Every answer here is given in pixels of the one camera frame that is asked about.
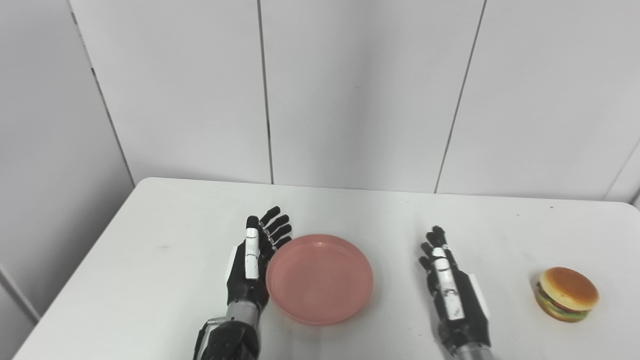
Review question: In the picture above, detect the toy hamburger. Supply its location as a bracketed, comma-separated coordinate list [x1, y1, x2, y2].
[534, 266, 600, 323]

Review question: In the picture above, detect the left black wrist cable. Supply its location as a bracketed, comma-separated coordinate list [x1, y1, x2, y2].
[193, 317, 227, 360]

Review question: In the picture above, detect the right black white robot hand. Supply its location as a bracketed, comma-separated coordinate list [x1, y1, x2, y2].
[419, 225, 493, 357]

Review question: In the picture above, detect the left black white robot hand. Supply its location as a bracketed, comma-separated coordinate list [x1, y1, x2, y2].
[226, 206, 293, 317]

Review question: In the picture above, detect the pink round plate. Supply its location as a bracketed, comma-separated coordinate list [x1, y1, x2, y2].
[266, 234, 374, 327]

